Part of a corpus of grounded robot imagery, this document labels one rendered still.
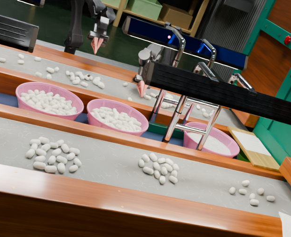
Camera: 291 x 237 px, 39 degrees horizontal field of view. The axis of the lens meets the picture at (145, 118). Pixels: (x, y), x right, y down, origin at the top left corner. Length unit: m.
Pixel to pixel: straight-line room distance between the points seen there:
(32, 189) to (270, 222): 0.79
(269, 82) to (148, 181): 0.99
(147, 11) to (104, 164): 5.37
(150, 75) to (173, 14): 5.49
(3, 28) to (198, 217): 0.79
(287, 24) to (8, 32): 1.41
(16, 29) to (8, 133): 0.35
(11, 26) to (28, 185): 0.45
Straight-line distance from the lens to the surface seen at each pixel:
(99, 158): 1.40
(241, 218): 1.40
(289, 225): 1.51
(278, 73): 2.11
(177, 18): 6.80
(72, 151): 1.36
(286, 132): 1.93
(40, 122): 1.47
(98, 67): 2.14
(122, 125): 1.69
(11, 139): 1.37
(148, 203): 1.24
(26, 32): 1.24
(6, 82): 1.77
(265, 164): 1.82
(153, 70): 1.29
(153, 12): 6.64
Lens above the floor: 1.46
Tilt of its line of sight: 23 degrees down
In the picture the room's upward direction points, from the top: 22 degrees clockwise
